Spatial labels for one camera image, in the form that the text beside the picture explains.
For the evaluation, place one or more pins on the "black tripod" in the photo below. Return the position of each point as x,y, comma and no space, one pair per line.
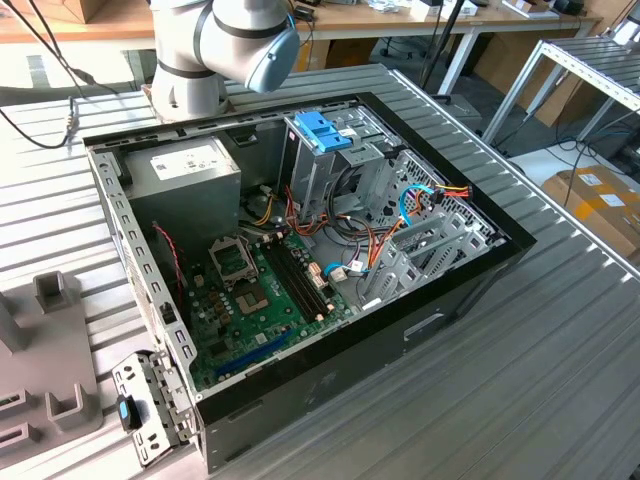
440,45

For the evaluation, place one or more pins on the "green motherboard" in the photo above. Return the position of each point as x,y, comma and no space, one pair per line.
250,340

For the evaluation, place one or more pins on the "black RAM slot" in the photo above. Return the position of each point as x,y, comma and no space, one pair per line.
286,280
309,280
301,280
294,280

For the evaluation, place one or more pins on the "labelled cardboard box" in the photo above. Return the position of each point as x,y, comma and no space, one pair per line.
590,210

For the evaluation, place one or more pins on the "grey parts rack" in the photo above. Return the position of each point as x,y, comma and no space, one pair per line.
50,350

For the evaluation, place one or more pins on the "long wooden desk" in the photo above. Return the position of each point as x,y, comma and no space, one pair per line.
380,22

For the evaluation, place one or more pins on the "white board connector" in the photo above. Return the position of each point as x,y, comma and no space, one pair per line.
317,277

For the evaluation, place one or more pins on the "metal slat side table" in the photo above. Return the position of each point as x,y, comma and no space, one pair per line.
600,65

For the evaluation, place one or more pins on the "CPU socket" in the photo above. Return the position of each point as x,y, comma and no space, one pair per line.
252,302

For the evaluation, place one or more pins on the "metal disk bay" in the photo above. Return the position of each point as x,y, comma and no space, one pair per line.
400,265

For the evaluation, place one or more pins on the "black open PC case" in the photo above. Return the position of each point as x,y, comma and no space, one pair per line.
350,375

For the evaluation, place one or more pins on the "blue plastic bay latch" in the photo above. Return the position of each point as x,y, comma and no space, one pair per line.
320,130

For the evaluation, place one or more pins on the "small brown cardboard box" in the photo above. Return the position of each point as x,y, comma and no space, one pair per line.
350,52

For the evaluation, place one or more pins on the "large brown cardboard box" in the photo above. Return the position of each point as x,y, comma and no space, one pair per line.
500,60

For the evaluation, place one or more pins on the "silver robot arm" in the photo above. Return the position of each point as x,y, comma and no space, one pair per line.
190,65

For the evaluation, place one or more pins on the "grey power supply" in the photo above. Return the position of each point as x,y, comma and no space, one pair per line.
190,200

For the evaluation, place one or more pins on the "blue expansion slot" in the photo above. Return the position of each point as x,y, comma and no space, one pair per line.
255,352

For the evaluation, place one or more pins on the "metal drive cage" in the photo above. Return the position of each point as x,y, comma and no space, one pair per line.
310,175

